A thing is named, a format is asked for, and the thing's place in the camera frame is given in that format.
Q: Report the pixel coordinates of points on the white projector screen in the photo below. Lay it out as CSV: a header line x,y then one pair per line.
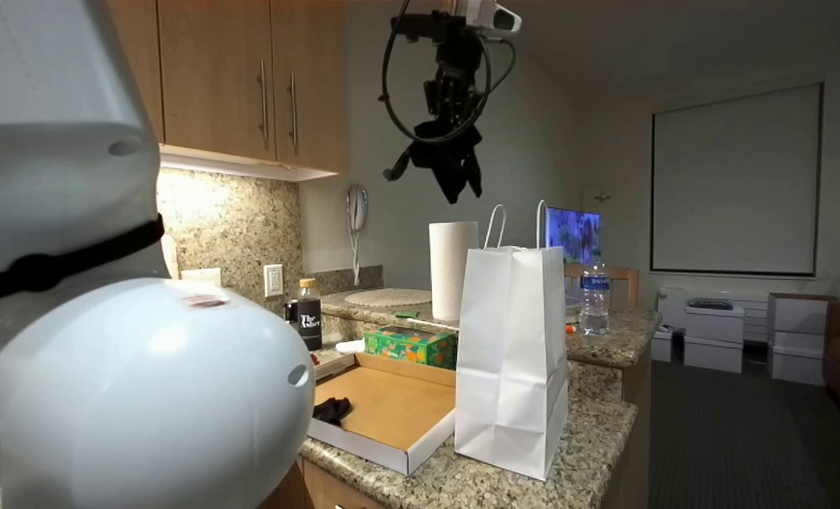
x,y
735,183

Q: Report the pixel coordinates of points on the black socks pile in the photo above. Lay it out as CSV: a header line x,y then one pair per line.
x,y
332,411

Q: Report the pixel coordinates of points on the wooden wall cabinet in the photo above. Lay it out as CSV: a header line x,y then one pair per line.
x,y
240,84

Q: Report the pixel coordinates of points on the white storage box right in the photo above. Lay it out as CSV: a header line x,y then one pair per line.
x,y
795,338

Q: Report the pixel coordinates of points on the white storage box left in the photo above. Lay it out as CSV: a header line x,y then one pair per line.
x,y
714,335

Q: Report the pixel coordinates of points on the white paper bag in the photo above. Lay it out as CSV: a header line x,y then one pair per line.
x,y
512,374

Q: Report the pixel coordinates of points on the white paper towel roll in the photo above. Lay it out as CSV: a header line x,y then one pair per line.
x,y
447,254

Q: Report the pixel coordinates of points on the cardboard tray box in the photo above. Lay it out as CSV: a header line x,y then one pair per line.
x,y
399,411

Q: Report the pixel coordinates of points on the white storage box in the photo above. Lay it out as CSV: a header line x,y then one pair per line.
x,y
714,335
795,338

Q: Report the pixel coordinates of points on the green tissue box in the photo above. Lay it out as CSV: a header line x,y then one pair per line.
x,y
413,346

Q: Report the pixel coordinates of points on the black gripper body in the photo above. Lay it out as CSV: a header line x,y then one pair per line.
x,y
451,90

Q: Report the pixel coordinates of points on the dark sauce bottle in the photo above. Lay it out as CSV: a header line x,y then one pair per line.
x,y
308,314

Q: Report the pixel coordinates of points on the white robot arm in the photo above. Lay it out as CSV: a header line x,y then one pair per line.
x,y
119,386

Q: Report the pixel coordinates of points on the water bottle right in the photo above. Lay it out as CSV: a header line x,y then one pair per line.
x,y
595,288

